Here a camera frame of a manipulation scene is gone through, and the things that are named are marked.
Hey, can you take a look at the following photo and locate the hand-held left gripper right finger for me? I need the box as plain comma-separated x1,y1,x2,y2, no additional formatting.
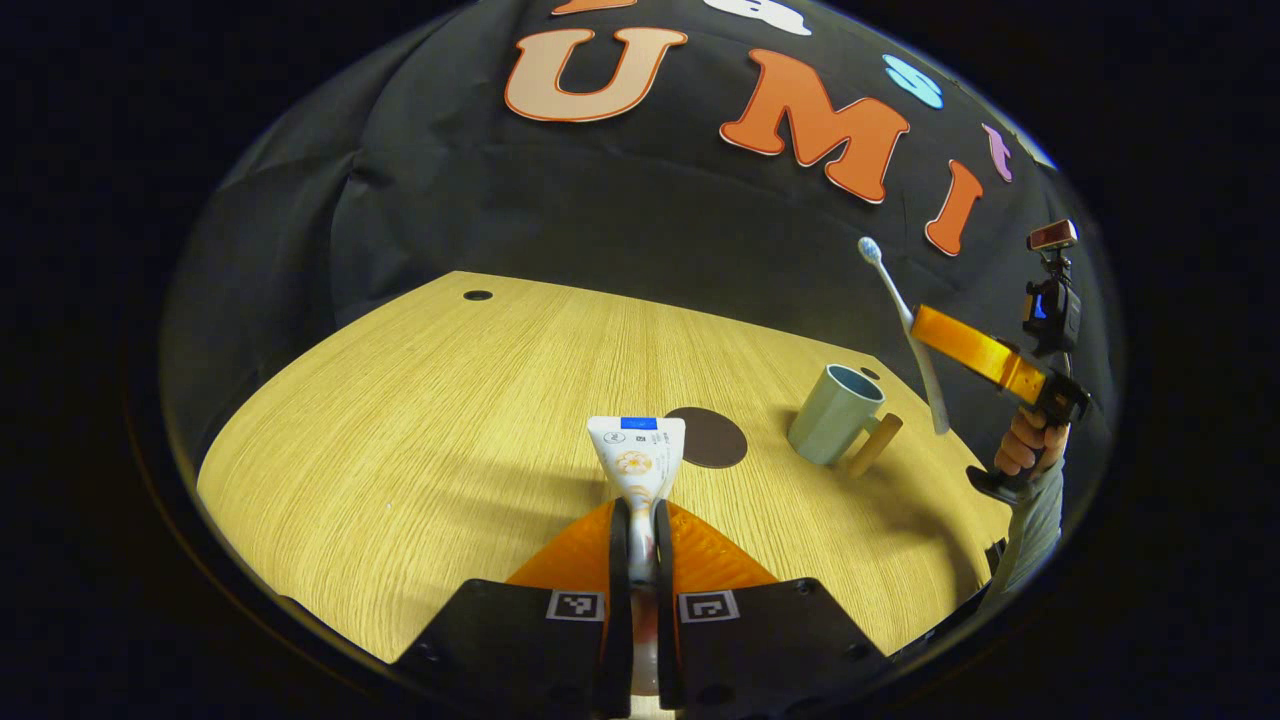
655,498,891,719

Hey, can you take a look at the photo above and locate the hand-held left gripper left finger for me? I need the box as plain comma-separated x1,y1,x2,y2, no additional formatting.
395,498,633,719

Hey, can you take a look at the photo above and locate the white toothbrush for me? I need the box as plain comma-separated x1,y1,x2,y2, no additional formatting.
857,236,952,436

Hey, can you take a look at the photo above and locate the pale green cup wooden handle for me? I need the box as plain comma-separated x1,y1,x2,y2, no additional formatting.
787,363,904,478

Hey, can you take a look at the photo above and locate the dark brown round coaster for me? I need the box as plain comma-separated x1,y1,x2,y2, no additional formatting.
664,406,749,470

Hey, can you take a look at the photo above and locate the white toothpaste tube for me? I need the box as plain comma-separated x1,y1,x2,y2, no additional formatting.
587,415,687,701

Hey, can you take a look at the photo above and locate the black backdrop cloth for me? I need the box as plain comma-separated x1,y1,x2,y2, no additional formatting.
160,0,1116,491

